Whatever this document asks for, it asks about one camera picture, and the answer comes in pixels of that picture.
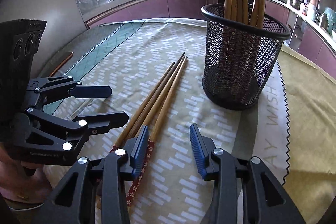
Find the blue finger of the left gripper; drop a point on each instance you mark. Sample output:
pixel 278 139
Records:
pixel 91 91
pixel 101 123

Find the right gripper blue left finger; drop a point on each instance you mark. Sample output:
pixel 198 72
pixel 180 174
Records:
pixel 138 151

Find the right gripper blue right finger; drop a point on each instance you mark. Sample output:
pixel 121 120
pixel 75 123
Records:
pixel 201 155

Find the black mesh utensil cup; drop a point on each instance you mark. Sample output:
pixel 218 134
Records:
pixel 239 58

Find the bamboo chopstick plain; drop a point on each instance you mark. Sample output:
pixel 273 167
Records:
pixel 257 16

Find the left hand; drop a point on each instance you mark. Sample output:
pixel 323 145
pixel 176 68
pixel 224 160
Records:
pixel 23 182

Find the patterned tablecloth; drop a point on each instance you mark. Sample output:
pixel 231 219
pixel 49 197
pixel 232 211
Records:
pixel 291 128

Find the steel stock pot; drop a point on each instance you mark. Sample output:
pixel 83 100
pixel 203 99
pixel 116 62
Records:
pixel 295 3

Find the teal fan cover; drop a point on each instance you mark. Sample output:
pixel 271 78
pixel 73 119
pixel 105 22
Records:
pixel 331 18

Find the black camera box left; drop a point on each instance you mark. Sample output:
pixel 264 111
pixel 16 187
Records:
pixel 20 41

